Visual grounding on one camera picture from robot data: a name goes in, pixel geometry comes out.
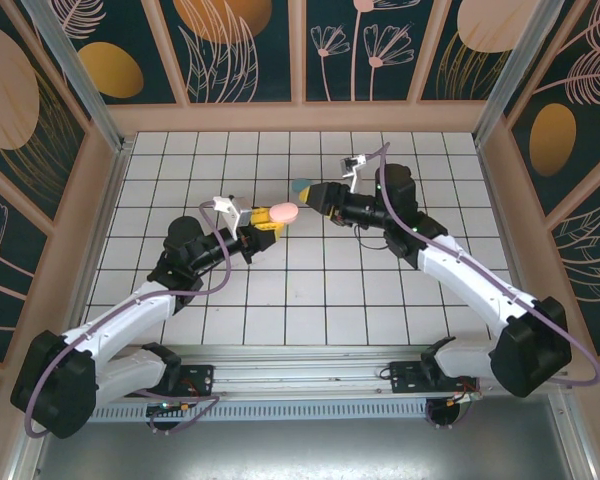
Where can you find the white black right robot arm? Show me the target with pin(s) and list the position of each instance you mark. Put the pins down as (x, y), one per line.
(470, 290)

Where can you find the blue earbud charging case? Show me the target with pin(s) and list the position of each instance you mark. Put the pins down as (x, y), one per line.
(300, 184)

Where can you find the aluminium corner post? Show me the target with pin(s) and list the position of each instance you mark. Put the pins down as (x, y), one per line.
(522, 70)
(76, 70)

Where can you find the grey metal sheet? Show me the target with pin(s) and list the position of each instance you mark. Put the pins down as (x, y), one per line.
(305, 450)

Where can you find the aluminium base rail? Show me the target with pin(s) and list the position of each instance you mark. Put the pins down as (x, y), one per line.
(300, 372)

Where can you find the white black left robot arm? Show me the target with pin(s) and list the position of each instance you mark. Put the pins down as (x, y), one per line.
(125, 320)

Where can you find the pink earbud charging case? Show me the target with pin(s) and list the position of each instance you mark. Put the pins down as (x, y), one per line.
(285, 213)

